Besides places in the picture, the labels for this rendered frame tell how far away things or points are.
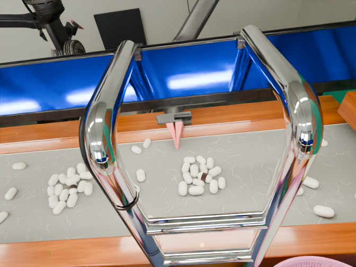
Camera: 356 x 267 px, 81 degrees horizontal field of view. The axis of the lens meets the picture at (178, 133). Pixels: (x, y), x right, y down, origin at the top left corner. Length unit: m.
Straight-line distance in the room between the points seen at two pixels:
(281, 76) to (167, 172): 0.45
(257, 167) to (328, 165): 0.18
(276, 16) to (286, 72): 2.55
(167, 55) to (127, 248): 0.37
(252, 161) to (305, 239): 0.22
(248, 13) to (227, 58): 2.33
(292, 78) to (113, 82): 0.14
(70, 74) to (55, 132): 0.54
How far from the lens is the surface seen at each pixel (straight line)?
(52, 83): 0.32
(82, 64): 0.30
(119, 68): 0.22
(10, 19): 1.49
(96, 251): 0.51
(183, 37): 0.67
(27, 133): 0.90
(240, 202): 0.54
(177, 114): 0.59
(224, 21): 2.54
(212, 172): 0.55
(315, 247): 0.51
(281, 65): 0.20
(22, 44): 2.89
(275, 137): 0.69
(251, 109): 0.74
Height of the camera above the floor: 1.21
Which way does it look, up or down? 43 degrees down
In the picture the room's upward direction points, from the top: 9 degrees counter-clockwise
